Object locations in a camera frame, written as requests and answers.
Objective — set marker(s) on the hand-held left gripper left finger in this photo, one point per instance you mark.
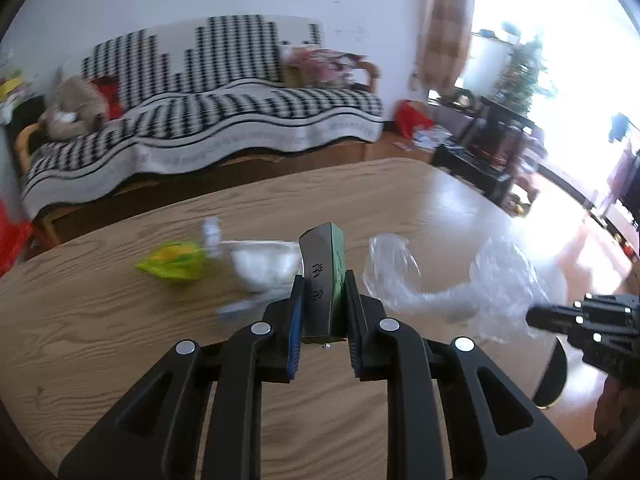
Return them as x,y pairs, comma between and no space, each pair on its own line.
296,330

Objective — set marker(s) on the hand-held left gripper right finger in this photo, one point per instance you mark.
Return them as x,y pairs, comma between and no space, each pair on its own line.
356,340

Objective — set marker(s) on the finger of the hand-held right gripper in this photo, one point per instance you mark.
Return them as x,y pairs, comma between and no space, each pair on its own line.
552,317

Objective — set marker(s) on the green cigarette pack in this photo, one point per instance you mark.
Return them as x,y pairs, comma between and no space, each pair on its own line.
320,285

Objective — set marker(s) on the clear plastic bag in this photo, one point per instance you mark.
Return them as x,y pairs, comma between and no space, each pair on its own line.
500,280

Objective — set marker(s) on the black round stool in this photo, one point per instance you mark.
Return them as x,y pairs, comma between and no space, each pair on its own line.
550,380

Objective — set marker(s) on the yellow green wrapper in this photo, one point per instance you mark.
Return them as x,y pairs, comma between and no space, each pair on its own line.
175,262

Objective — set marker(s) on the dark low tv cabinet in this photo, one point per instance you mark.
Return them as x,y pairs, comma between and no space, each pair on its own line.
490,160

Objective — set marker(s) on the scattered papers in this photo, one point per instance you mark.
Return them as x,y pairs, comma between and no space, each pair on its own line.
431,139

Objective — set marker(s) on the red bag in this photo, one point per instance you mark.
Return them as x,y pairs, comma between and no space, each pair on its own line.
412,120

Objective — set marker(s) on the sofa with striped cover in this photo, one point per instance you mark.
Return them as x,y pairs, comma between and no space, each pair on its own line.
200,110

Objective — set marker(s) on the potted plant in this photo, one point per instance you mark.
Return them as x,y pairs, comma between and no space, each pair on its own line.
525,75

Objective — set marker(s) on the pink printed pillow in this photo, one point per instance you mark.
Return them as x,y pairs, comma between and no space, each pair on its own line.
325,65

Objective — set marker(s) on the red bear plastic stool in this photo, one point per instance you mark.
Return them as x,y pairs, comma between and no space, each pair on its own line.
12,240

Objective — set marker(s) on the red cushion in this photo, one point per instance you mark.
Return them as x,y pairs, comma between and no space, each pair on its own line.
110,97

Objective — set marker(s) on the checked curtain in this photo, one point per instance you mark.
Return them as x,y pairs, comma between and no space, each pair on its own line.
447,30

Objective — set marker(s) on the brown plush toy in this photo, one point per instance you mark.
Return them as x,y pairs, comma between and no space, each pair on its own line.
72,110

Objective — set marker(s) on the wooden sofa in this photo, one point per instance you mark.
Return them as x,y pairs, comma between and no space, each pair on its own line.
22,145

